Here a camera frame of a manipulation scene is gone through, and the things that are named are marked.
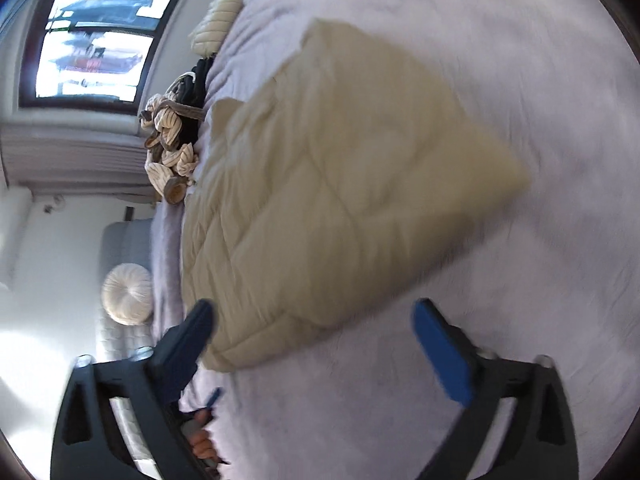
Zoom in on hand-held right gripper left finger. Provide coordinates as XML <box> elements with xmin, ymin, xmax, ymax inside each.
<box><xmin>50</xmin><ymin>299</ymin><xmax>216</xmax><ymax>480</ymax></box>

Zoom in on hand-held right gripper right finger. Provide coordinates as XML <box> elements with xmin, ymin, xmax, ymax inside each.
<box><xmin>411</xmin><ymin>298</ymin><xmax>581</xmax><ymax>480</ymax></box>

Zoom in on khaki puffer jacket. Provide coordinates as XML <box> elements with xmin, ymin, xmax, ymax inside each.
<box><xmin>180</xmin><ymin>17</ymin><xmax>533</xmax><ymax>373</ymax></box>

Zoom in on dark clothes pile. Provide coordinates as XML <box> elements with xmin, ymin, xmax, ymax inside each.
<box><xmin>175</xmin><ymin>57</ymin><xmax>216</xmax><ymax>146</ymax></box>

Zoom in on person's left hand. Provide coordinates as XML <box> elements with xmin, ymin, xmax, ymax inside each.
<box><xmin>189</xmin><ymin>407</ymin><xmax>223</xmax><ymax>467</ymax></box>

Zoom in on round cream pleated pillow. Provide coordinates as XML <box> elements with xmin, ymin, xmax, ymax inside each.
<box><xmin>101</xmin><ymin>263</ymin><xmax>153</xmax><ymax>324</ymax></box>

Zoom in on grey quilted headboard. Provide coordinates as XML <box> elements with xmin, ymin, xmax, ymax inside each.
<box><xmin>97</xmin><ymin>220</ymin><xmax>163</xmax><ymax>461</ymax></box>

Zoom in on cream striped garment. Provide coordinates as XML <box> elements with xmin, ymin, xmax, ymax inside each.
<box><xmin>139</xmin><ymin>72</ymin><xmax>201</xmax><ymax>206</ymax></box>

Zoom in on lavender fleece blanket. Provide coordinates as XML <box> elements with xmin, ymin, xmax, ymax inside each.
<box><xmin>150</xmin><ymin>0</ymin><xmax>640</xmax><ymax>480</ymax></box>

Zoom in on dark framed window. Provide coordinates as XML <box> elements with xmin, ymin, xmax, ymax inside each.
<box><xmin>19</xmin><ymin>0</ymin><xmax>202</xmax><ymax>109</ymax></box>

